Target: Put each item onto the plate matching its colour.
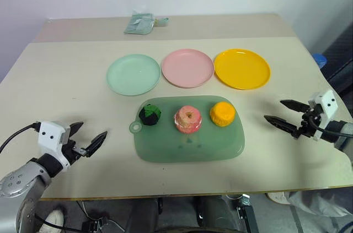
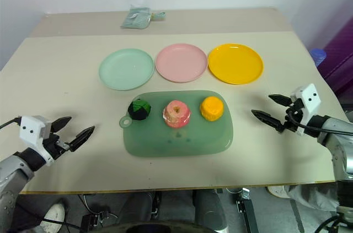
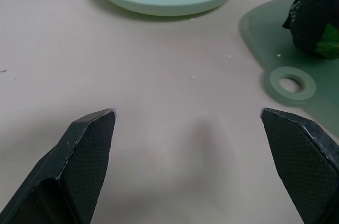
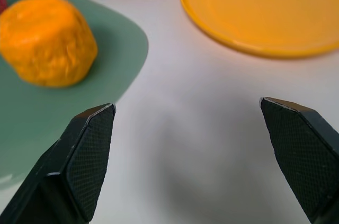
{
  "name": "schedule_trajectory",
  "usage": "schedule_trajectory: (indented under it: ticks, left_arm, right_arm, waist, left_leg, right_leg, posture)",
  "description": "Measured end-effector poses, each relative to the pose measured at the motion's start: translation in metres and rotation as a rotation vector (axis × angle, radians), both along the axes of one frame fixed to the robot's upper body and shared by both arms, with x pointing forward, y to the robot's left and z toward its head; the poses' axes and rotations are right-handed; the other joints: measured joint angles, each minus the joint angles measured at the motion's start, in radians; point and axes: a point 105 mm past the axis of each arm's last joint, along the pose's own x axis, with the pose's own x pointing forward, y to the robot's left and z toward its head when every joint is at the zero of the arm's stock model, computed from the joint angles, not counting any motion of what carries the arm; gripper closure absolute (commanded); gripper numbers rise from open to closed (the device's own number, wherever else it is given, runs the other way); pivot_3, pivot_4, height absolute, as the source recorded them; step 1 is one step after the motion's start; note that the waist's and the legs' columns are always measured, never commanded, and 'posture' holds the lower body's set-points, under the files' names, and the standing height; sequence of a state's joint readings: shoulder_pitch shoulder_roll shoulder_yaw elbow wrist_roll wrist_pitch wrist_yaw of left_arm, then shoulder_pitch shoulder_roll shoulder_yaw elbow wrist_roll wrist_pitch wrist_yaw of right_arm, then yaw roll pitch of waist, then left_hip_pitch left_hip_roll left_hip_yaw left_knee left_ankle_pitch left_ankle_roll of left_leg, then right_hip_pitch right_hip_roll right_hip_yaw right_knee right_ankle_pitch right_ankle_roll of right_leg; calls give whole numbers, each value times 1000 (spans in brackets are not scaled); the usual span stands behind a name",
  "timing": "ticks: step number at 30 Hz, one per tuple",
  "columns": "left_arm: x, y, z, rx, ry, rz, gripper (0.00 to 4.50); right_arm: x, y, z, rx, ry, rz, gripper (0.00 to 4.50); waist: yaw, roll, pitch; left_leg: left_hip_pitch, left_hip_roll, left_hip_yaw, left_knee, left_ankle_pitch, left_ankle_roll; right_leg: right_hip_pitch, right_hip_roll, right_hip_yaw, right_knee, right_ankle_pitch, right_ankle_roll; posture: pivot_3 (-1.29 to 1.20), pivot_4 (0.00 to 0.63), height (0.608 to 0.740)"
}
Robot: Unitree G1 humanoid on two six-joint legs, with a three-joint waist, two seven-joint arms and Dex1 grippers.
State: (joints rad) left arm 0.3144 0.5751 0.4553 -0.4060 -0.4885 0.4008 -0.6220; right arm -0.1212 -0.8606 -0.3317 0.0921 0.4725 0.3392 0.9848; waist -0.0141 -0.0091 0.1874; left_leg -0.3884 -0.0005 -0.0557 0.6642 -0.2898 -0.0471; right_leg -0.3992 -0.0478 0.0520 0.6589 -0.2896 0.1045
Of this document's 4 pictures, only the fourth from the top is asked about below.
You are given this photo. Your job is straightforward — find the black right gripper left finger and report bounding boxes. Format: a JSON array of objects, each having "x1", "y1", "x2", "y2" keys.
[{"x1": 0, "y1": 103, "x2": 117, "y2": 224}]

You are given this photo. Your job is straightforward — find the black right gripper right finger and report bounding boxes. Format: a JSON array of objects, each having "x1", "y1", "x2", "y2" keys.
[{"x1": 259, "y1": 97, "x2": 339, "y2": 224}]

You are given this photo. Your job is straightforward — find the orange fruit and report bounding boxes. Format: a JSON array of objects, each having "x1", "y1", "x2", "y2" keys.
[{"x1": 0, "y1": 0, "x2": 99, "y2": 88}]

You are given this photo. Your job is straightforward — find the yellow plate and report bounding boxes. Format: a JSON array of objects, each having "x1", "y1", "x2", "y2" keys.
[{"x1": 179, "y1": 0, "x2": 339, "y2": 59}]

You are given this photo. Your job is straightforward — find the green tray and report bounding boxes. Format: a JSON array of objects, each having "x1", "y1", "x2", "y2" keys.
[{"x1": 0, "y1": 0, "x2": 149, "y2": 191}]

